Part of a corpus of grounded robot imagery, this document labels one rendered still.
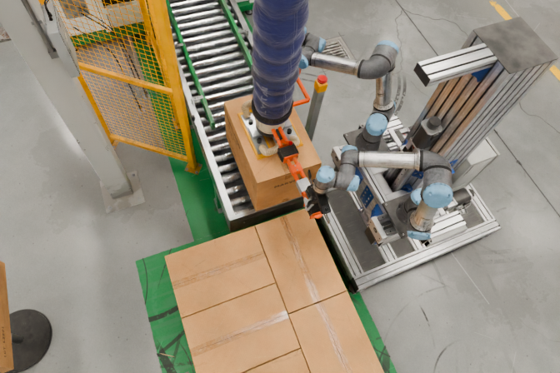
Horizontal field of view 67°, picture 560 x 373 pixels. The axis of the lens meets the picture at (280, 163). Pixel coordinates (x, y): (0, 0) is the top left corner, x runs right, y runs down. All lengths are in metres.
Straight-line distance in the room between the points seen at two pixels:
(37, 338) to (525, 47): 3.28
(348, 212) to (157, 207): 1.51
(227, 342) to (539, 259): 2.60
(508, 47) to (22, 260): 3.35
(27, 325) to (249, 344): 1.59
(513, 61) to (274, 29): 0.94
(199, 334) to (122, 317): 0.83
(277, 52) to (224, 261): 1.43
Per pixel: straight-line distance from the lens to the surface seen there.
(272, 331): 2.69
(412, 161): 1.97
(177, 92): 2.79
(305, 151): 2.51
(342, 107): 4.11
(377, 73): 2.21
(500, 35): 2.00
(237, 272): 2.75
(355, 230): 3.30
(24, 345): 3.51
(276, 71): 1.98
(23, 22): 2.23
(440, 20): 5.29
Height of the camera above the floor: 3.21
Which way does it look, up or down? 61 degrees down
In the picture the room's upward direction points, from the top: 9 degrees clockwise
